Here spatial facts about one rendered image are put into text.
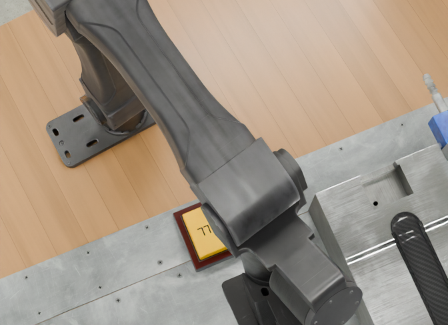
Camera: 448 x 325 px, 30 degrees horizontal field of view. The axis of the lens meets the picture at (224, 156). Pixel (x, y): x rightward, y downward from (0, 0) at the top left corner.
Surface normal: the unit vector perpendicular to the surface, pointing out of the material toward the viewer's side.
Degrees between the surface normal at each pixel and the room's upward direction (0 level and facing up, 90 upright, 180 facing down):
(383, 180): 0
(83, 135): 0
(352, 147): 0
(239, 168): 15
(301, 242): 25
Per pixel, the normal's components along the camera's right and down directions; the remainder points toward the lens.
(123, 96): 0.61, 0.75
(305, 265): -0.26, -0.58
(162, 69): 0.16, -0.07
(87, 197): 0.00, -0.28
